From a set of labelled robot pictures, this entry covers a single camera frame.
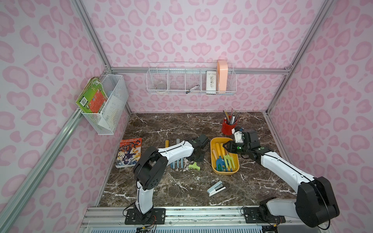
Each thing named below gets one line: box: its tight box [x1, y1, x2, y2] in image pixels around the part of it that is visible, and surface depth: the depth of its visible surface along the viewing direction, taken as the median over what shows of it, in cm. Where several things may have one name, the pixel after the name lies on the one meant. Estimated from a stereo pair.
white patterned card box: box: [205, 70, 217, 95], surface depth 93 cm
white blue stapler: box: [206, 180, 227, 197], surface depth 82 cm
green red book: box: [75, 76, 108, 114], surface depth 73 cm
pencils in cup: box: [222, 108, 242, 126], surface depth 103 cm
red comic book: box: [115, 137, 143, 169], surface depth 100 cm
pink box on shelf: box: [216, 59, 229, 92], surface depth 85 cm
